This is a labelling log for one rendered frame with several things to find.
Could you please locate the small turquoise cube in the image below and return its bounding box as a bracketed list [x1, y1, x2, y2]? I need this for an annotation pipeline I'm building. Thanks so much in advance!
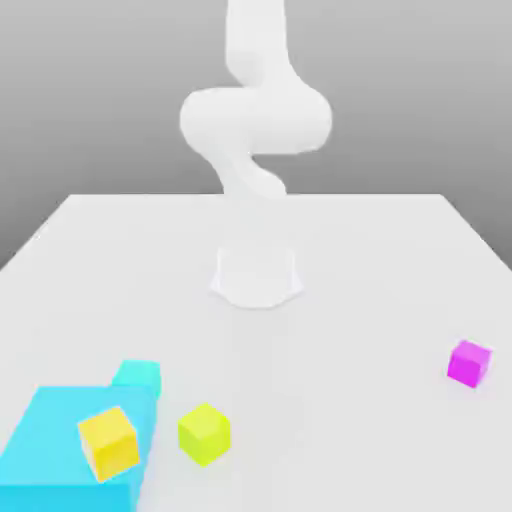
[110, 358, 162, 400]

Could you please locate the small lime green cube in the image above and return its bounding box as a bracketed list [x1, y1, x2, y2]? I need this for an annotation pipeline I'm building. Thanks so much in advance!
[176, 402, 232, 468]

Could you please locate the small magenta cube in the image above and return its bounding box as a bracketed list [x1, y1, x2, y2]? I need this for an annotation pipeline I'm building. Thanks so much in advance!
[446, 338, 492, 390]

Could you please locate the small yellow cube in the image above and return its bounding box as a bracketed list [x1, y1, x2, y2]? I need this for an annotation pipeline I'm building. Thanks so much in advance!
[76, 405, 141, 484]

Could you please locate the large light blue box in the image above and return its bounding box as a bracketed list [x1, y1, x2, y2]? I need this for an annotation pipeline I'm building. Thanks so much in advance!
[0, 384, 158, 512]

